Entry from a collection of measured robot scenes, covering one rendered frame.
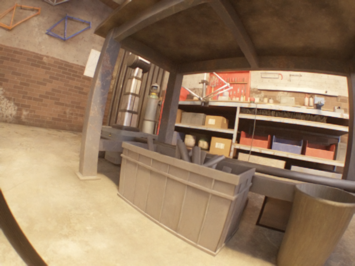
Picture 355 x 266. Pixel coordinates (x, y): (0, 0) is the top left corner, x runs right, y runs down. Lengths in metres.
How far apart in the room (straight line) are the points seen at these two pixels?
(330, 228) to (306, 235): 0.06
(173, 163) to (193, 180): 0.08
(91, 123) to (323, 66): 1.23
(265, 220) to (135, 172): 0.54
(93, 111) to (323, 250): 0.99
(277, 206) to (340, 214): 0.33
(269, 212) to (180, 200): 0.37
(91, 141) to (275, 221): 0.90
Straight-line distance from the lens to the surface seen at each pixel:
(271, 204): 0.67
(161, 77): 4.05
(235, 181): 0.38
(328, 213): 0.40
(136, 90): 1.51
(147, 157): 0.55
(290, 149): 1.98
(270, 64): 0.98
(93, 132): 0.84
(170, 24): 0.85
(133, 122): 1.47
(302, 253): 0.46
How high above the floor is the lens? 0.31
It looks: level
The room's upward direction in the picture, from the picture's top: 10 degrees clockwise
